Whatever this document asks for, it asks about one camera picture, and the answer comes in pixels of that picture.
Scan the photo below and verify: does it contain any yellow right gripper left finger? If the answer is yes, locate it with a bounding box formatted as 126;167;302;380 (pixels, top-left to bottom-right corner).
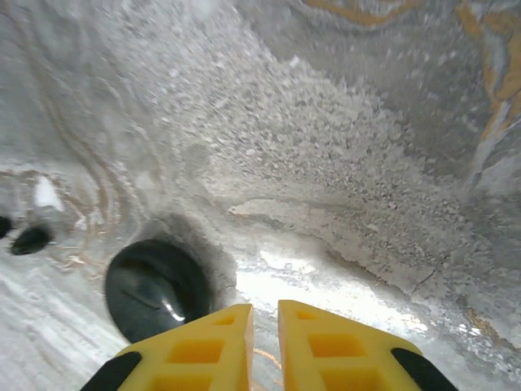
81;303;254;391

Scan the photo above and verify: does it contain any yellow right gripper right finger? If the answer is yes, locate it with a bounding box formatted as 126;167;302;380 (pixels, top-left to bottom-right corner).
278;300;455;391

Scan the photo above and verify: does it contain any black bowl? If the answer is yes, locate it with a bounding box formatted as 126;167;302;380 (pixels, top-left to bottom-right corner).
103;239;216;344

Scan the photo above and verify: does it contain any black wireless earbud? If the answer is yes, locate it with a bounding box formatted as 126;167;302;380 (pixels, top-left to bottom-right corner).
10;226;53;257

